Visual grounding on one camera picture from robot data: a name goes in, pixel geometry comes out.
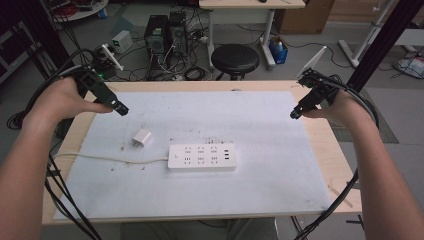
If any white metal stand leg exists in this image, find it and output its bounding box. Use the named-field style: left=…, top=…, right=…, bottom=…
left=337, top=0, right=395, bottom=69

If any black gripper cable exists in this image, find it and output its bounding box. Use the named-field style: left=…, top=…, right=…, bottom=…
left=294, top=74, right=380, bottom=240
left=6, top=48, right=96, bottom=131

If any round white table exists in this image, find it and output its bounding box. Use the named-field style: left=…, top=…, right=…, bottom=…
left=42, top=0, right=110, bottom=24

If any white charger adapter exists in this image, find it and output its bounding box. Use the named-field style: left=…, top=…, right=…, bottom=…
left=131, top=128, right=153, bottom=149

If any black round stool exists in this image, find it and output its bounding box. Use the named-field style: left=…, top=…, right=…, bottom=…
left=210, top=43, right=261, bottom=81

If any person's right hand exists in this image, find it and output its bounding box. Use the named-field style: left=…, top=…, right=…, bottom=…
left=302, top=89, right=373, bottom=133

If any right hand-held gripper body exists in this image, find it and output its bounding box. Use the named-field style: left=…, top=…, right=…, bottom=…
left=296, top=45, right=348, bottom=110

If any coiled black floor cable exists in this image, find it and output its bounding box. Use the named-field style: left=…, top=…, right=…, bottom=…
left=184, top=65, right=208, bottom=82

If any black computer tower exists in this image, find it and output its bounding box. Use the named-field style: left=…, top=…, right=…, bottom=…
left=167, top=10, right=188, bottom=58
left=143, top=14, right=170, bottom=72

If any person's left hand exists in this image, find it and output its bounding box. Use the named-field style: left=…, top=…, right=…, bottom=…
left=22, top=76, right=114, bottom=133

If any white bench power supply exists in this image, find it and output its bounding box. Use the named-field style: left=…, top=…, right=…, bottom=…
left=111, top=29, right=134, bottom=54

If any white plastic bag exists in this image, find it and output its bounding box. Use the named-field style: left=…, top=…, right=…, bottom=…
left=392, top=55, right=424, bottom=80

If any white power strip cable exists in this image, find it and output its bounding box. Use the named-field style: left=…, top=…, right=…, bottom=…
left=52, top=152, right=170, bottom=165

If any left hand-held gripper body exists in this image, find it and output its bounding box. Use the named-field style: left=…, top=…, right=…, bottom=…
left=71, top=43, right=125, bottom=109

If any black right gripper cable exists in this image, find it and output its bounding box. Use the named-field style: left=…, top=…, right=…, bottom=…
left=294, top=74, right=380, bottom=240

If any black metal frame post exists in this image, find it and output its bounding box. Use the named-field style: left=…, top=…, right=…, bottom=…
left=345, top=0, right=424, bottom=94

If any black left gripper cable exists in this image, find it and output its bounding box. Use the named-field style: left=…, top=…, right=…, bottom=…
left=6, top=48, right=96, bottom=131

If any brown cardboard box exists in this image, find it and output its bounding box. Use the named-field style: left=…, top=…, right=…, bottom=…
left=274, top=0, right=335, bottom=35

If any blue storage bin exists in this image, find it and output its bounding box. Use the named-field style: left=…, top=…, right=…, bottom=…
left=268, top=35, right=289, bottom=66

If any white table mat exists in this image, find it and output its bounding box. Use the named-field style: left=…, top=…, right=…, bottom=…
left=53, top=90, right=332, bottom=222

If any white desk with wooden top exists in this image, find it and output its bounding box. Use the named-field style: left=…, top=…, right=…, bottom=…
left=198, top=0, right=307, bottom=70

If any white power strip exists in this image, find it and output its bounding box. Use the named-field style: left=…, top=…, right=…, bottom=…
left=167, top=142, right=238, bottom=172

